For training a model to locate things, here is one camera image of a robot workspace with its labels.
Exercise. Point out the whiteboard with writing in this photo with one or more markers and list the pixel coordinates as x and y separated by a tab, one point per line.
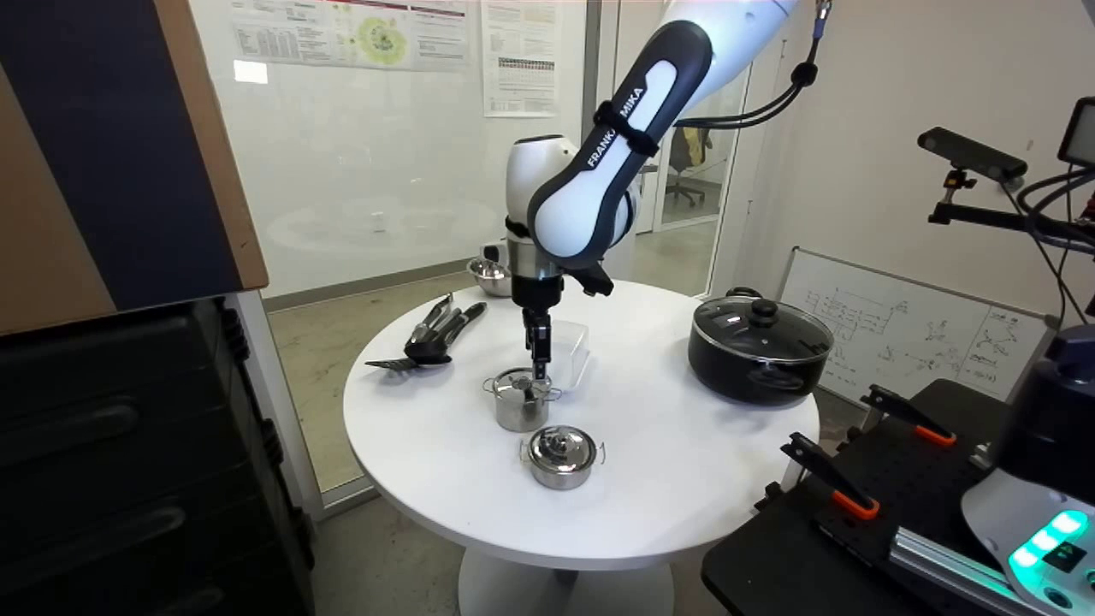
913	330

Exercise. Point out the black monitor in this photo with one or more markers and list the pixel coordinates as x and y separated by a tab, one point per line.
1078	132

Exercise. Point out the clear plastic container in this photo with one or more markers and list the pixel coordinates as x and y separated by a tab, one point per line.
573	354

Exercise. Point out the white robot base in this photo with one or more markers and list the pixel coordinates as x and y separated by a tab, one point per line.
1046	534

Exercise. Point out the black perforated mounting table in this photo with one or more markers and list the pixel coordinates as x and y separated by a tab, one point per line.
845	549

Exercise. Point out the black camera on mount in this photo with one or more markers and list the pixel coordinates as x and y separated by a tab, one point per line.
969	154

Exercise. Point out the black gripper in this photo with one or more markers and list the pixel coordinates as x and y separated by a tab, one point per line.
537	294

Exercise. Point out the large cardboard box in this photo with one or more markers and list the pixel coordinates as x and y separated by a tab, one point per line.
116	148

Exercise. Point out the glass lid with black knob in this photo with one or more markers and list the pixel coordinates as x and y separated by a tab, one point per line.
760	326

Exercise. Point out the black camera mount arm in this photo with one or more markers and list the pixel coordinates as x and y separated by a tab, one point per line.
1004	219

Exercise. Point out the tall silver pot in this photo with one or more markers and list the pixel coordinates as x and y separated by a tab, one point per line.
517	411

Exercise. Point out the wide paper poster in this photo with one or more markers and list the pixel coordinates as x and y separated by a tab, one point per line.
343	31

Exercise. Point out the aluminium rail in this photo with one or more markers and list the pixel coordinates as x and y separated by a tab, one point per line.
944	568

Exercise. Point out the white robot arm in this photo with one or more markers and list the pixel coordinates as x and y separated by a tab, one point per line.
594	173

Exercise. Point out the office chair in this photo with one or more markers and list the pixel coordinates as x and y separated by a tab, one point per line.
689	165

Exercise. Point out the large black pot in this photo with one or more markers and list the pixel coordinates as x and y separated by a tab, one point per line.
756	370

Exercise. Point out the short silver pot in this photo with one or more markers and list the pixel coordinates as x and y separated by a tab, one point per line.
562	468

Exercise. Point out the black cabinet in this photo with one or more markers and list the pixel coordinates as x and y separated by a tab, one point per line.
124	457

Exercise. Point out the silver metal bowl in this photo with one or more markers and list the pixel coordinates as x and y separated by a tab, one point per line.
488	274

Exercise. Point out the narrow paper poster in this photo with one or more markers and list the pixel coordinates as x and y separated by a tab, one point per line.
523	57

